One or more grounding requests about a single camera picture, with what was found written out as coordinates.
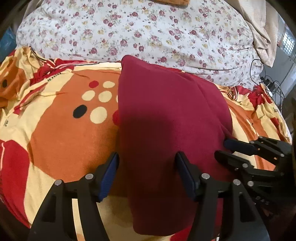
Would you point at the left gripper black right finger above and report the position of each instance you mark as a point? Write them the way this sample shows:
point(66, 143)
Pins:
point(225, 211)

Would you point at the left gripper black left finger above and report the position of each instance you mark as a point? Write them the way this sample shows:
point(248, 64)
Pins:
point(54, 219)

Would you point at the dark red garment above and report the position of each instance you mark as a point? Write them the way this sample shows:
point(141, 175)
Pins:
point(162, 111)

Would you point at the orange red patterned bedsheet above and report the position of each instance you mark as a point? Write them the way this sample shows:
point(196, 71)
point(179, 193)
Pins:
point(59, 118)

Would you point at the metal mesh window grille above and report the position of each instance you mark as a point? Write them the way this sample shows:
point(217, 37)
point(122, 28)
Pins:
point(288, 43)

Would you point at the white floral duvet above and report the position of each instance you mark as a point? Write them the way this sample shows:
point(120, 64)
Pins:
point(207, 38)

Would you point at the beige curtain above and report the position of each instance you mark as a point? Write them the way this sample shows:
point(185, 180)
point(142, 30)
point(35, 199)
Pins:
point(262, 19)

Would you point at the blue cloth item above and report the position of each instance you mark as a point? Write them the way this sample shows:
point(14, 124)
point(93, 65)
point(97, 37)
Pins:
point(7, 44)

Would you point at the orange checkered cushion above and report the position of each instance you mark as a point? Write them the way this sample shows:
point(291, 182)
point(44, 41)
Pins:
point(174, 2)

